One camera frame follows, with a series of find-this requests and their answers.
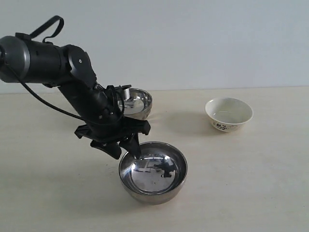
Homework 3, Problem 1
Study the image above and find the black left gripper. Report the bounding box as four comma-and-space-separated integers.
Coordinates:
74, 113, 150, 159

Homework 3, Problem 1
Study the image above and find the patterned steel bowl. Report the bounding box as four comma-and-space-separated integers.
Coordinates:
117, 87, 153, 120

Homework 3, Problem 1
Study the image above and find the large plain steel bowl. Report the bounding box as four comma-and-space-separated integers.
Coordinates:
118, 141, 188, 205

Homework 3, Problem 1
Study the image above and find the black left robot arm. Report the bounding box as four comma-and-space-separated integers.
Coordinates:
0, 34, 151, 159

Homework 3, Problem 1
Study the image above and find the white floral ceramic bowl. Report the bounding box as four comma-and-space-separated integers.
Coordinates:
205, 97, 253, 132

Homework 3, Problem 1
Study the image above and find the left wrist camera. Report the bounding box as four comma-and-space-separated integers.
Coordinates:
107, 85, 132, 100

